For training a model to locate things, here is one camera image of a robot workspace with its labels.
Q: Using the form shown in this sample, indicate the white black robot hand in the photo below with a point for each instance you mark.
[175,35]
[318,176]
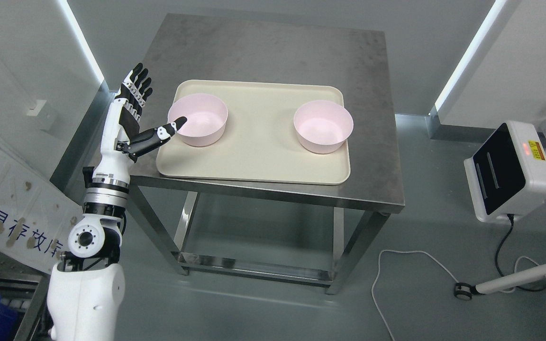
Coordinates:
[122,136]

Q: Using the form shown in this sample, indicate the pink bowl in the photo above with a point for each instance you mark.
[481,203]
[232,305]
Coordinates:
[322,126]
[207,117]

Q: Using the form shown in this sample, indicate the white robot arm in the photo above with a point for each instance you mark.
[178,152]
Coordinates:
[87,285]

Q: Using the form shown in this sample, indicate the stainless steel table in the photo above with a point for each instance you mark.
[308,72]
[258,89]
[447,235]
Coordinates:
[354,61]

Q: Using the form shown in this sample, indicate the white sign board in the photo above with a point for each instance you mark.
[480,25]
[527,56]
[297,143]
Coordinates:
[35,217]

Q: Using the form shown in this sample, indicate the cream plastic tray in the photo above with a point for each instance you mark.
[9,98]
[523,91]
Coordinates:
[260,142]

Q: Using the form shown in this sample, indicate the white wheeled stand leg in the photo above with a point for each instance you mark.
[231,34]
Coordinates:
[466,291]

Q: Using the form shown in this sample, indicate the white black box device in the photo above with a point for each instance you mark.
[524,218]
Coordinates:
[507,174]

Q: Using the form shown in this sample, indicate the white wall socket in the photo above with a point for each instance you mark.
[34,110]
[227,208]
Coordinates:
[35,109]

